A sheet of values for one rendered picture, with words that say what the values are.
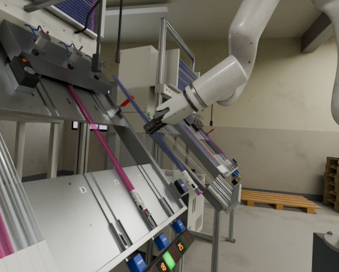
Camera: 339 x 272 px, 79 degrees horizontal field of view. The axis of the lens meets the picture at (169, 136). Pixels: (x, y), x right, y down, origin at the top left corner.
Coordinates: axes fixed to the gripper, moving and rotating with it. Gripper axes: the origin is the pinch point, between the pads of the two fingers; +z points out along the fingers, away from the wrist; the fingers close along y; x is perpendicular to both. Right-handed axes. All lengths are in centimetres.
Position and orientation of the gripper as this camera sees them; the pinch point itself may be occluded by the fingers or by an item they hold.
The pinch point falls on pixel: (151, 127)
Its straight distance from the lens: 67.0
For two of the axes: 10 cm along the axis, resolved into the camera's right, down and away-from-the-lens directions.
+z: -7.9, 5.0, 3.4
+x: 4.4, 8.6, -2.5
